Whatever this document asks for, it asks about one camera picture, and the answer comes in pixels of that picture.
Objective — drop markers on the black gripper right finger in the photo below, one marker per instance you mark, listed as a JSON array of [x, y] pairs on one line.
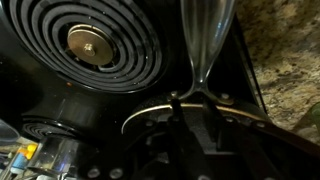
[[226, 143]]

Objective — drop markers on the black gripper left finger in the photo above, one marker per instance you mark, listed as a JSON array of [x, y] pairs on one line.
[[176, 133]]

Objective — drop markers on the black electric stove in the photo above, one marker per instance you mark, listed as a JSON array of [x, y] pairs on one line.
[[26, 100]]

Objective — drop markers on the dark frying pan silver rim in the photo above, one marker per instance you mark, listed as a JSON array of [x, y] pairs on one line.
[[7, 131]]

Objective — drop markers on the large black coil burner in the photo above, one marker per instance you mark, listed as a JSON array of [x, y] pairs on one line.
[[133, 50]]

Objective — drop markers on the small black coil burner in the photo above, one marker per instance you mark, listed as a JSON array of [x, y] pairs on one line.
[[43, 126]]

